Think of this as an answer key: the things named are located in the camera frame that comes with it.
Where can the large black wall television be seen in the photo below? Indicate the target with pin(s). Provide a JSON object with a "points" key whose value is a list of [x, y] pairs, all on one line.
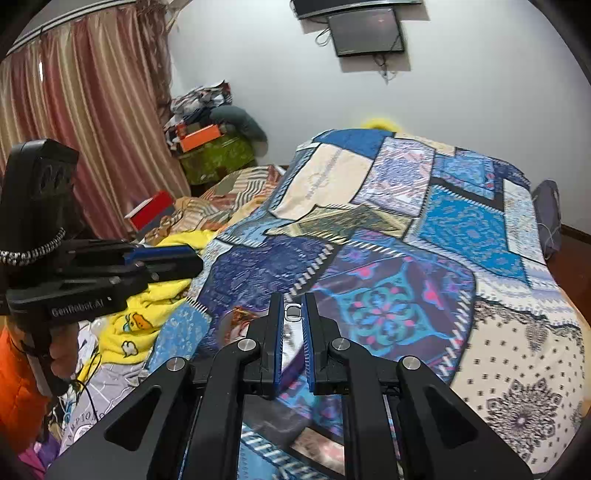
{"points": [[351, 5]]}

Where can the grey printed sheet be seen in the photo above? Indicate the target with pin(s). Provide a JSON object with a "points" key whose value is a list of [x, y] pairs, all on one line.
{"points": [[115, 392]]}

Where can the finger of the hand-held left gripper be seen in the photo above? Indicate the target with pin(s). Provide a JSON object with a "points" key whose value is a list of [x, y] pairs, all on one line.
{"points": [[157, 254], [175, 267]]}

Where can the orange striped blanket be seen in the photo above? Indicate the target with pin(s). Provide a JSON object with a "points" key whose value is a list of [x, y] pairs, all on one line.
{"points": [[226, 194]]}

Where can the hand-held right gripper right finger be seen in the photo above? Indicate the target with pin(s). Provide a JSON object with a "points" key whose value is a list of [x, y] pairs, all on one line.
{"points": [[309, 364]]}

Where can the dark grey pillow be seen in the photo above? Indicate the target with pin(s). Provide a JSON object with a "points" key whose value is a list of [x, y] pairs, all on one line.
{"points": [[240, 120]]}

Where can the green patterned box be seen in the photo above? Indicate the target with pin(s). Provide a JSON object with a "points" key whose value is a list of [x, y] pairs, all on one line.
{"points": [[217, 159]]}

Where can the person's left forearm orange sleeve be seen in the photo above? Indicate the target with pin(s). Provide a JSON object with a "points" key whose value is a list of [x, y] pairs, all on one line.
{"points": [[18, 392]]}

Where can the person's left hand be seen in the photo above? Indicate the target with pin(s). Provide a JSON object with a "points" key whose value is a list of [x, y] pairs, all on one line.
{"points": [[67, 353]]}

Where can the yellow plastic object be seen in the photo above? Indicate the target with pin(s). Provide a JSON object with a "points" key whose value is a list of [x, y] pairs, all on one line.
{"points": [[381, 123]]}

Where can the red box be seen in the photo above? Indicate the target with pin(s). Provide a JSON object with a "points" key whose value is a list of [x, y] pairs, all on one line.
{"points": [[152, 210]]}

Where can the yellow duck blanket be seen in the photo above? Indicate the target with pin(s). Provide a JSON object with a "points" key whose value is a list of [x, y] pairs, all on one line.
{"points": [[152, 304]]}

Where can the small black wall monitor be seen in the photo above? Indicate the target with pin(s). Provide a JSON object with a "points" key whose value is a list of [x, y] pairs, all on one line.
{"points": [[367, 30]]}

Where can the pile of bags and clothes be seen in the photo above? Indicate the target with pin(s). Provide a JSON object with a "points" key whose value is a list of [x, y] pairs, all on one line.
{"points": [[201, 104]]}

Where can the orange box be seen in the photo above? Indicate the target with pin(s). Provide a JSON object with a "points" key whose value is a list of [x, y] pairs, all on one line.
{"points": [[198, 137]]}

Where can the blue patchwork blanket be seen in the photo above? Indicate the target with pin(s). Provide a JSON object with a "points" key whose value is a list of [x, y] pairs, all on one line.
{"points": [[415, 240]]}

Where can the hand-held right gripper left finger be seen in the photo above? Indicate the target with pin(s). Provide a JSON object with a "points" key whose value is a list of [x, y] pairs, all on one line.
{"points": [[278, 364]]}

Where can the striped pink curtain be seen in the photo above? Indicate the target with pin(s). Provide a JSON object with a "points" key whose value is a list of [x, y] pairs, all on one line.
{"points": [[92, 115]]}

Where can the grey bag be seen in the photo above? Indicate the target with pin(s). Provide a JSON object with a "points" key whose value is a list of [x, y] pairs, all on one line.
{"points": [[547, 212]]}

